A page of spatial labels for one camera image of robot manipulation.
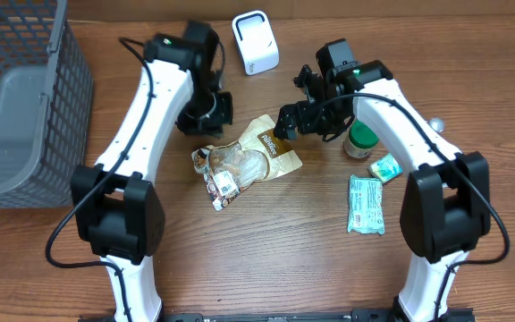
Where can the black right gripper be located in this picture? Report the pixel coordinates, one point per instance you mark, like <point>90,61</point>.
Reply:
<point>304,112</point>

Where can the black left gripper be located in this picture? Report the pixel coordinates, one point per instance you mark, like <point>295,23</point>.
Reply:
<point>213,126</point>

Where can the beige Pantree snack pouch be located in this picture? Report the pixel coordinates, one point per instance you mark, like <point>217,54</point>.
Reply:
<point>256,156</point>

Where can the green lid white jar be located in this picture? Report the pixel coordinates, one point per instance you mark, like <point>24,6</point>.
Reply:
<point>360,140</point>

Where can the Kleenex tissue pack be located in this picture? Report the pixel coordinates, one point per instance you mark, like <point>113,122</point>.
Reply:
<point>385,169</point>

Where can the teal snack packet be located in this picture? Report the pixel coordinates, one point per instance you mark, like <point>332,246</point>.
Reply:
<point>365,206</point>

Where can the yellow Vim liquid bottle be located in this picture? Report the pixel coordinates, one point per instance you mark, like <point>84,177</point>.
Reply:
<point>437,124</point>

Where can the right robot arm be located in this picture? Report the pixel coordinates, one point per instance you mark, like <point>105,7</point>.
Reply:
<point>446,207</point>

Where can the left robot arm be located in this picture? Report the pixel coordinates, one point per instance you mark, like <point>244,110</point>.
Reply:
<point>115,204</point>

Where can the white barcode scanner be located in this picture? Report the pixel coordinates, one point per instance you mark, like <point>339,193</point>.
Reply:
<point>256,43</point>

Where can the grey plastic mesh basket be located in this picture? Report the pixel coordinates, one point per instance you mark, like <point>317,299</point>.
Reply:
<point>46,93</point>

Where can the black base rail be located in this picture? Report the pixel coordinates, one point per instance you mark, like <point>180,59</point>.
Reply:
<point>275,317</point>

